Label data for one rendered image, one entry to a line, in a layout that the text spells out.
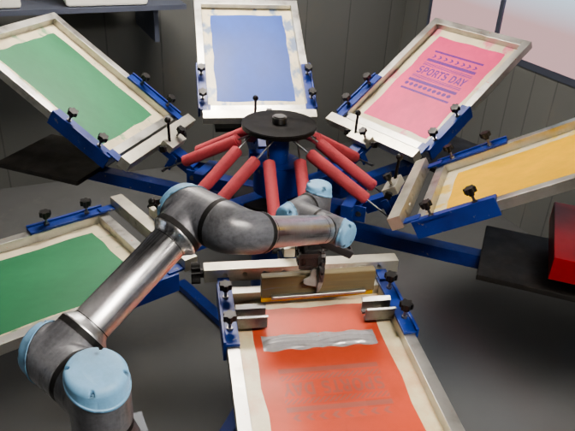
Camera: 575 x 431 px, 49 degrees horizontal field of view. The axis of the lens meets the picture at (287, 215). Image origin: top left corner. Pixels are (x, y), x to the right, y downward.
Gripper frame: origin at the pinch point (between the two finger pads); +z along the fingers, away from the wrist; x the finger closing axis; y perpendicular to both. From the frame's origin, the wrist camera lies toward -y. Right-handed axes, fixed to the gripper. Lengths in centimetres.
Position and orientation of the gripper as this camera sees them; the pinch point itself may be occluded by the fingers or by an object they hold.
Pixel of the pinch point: (317, 285)
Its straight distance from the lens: 198.7
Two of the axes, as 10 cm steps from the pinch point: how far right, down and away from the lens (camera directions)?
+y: -9.8, 0.4, -1.7
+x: 1.7, 4.9, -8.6
